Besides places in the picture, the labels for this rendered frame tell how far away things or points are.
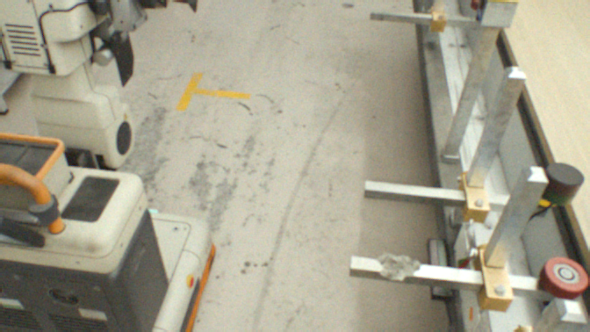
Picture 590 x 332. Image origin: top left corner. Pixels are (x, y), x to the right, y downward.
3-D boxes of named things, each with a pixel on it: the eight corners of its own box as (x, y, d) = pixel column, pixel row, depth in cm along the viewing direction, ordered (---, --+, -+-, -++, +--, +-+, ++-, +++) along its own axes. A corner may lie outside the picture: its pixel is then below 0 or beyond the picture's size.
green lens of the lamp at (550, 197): (542, 204, 86) (546, 195, 84) (534, 179, 90) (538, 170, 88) (577, 207, 85) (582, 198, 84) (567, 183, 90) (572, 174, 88)
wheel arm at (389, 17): (369, 22, 197) (370, 12, 194) (369, 18, 199) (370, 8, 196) (479, 31, 194) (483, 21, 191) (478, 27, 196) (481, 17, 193)
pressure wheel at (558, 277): (529, 318, 101) (551, 286, 93) (521, 285, 106) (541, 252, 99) (571, 323, 100) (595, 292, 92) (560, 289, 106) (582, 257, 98)
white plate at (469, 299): (464, 343, 107) (477, 319, 100) (451, 248, 125) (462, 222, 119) (467, 343, 106) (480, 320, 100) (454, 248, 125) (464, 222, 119)
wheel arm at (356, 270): (348, 279, 103) (350, 267, 100) (348, 266, 106) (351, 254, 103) (562, 305, 100) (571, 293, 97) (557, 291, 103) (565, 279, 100)
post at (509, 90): (452, 227, 131) (510, 73, 98) (450, 218, 134) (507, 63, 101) (465, 229, 131) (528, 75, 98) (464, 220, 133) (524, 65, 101)
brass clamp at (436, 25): (429, 32, 193) (432, 19, 189) (427, 16, 203) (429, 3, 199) (445, 32, 192) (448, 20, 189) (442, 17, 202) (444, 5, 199)
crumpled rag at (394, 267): (377, 278, 99) (377, 271, 97) (377, 251, 104) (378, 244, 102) (420, 284, 98) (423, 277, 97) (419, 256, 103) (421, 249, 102)
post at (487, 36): (442, 162, 149) (485, 24, 119) (441, 151, 153) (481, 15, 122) (456, 163, 149) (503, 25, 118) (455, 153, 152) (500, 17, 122)
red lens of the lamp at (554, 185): (547, 193, 84) (551, 184, 82) (538, 169, 88) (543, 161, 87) (583, 198, 83) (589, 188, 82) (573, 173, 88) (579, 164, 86)
